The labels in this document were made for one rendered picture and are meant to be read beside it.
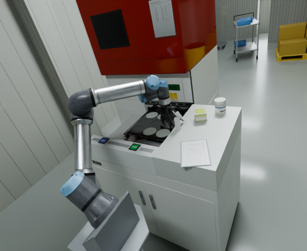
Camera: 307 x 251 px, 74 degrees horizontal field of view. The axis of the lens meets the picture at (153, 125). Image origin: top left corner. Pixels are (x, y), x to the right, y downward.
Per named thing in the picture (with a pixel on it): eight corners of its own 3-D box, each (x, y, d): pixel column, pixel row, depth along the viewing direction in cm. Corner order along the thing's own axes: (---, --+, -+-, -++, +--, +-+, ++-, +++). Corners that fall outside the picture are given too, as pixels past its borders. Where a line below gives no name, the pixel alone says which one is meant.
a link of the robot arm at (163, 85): (151, 81, 125) (163, 77, 127) (154, 97, 131) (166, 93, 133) (157, 84, 119) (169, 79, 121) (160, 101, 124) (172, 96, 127)
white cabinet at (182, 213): (150, 175, 235) (133, 114, 194) (239, 200, 185) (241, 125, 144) (116, 223, 191) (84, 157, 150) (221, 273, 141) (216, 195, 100)
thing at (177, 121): (178, 124, 133) (175, 106, 127) (184, 125, 131) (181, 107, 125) (174, 130, 129) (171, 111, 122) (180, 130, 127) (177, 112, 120)
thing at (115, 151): (100, 149, 154) (93, 134, 147) (164, 164, 125) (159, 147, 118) (91, 157, 147) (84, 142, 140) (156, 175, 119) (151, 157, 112)
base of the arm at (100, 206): (96, 229, 79) (77, 212, 79) (93, 229, 92) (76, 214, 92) (121, 197, 87) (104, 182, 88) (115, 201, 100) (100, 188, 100)
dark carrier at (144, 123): (149, 111, 175) (149, 110, 175) (186, 114, 157) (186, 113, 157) (126, 133, 151) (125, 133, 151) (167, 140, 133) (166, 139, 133)
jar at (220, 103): (216, 109, 140) (216, 96, 136) (227, 110, 137) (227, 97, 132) (213, 114, 135) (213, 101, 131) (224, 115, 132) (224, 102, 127)
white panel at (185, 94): (118, 111, 206) (106, 72, 185) (196, 118, 163) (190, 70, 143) (117, 112, 203) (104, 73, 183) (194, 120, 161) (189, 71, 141)
